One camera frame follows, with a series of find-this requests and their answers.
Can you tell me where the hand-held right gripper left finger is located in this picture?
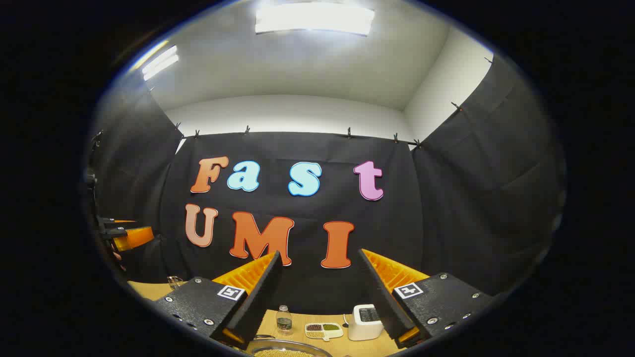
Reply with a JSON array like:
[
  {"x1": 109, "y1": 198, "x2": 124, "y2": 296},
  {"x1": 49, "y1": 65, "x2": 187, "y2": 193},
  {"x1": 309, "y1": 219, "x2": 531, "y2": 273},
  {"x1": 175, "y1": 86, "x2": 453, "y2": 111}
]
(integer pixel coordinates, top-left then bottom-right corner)
[{"x1": 151, "y1": 250, "x2": 283, "y2": 352}]

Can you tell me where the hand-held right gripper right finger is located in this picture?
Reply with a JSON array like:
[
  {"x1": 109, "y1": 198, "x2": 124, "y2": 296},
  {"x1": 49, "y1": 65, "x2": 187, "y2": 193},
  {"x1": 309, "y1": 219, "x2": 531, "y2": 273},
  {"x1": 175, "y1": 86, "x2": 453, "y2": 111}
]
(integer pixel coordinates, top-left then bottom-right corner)
[{"x1": 357, "y1": 248, "x2": 496, "y2": 350}]

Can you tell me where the steel pot with black handles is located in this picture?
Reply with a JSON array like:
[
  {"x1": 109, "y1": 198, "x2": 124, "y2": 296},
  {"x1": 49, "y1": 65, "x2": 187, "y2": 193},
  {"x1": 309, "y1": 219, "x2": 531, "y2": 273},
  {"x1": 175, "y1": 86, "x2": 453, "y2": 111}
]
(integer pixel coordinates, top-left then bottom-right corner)
[{"x1": 246, "y1": 335, "x2": 334, "y2": 357}]

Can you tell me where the white toaster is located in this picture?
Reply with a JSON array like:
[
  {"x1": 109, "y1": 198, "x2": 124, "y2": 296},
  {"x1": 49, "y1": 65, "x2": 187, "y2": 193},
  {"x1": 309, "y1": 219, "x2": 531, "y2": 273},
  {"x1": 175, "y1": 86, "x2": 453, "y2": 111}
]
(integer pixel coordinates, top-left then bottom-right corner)
[{"x1": 347, "y1": 304, "x2": 385, "y2": 341}]

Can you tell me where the clear plastic water bottle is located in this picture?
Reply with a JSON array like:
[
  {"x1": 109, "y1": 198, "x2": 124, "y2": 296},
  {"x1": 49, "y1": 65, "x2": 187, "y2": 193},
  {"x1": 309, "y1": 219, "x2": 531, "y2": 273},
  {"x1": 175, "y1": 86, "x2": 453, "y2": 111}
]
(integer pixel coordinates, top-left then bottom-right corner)
[{"x1": 276, "y1": 305, "x2": 293, "y2": 334}]

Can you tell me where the pile of soybeans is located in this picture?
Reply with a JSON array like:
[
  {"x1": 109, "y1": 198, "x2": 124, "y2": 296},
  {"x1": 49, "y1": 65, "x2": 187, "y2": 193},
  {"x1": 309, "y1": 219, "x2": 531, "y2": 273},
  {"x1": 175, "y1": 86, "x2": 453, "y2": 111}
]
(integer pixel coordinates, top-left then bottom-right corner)
[{"x1": 254, "y1": 349, "x2": 314, "y2": 357}]

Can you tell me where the white divided bean dish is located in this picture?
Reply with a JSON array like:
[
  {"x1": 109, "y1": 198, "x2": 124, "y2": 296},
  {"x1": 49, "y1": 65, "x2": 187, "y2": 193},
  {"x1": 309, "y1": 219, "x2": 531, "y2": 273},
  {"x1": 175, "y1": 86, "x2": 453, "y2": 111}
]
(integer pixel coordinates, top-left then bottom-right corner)
[{"x1": 305, "y1": 322, "x2": 344, "y2": 342}]

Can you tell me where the small ceiling light panel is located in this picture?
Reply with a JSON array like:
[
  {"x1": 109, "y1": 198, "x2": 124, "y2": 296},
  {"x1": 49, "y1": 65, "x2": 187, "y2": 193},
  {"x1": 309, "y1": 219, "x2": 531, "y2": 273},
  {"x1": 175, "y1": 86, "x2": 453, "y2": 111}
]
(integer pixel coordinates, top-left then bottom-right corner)
[{"x1": 141, "y1": 45, "x2": 180, "y2": 81}]

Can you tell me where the large ceiling light panel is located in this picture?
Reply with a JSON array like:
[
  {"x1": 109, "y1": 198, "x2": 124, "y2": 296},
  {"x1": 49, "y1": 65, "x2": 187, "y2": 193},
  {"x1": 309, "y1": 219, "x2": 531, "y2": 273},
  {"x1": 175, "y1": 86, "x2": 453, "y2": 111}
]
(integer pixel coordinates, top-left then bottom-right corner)
[{"x1": 254, "y1": 4, "x2": 376, "y2": 36}]

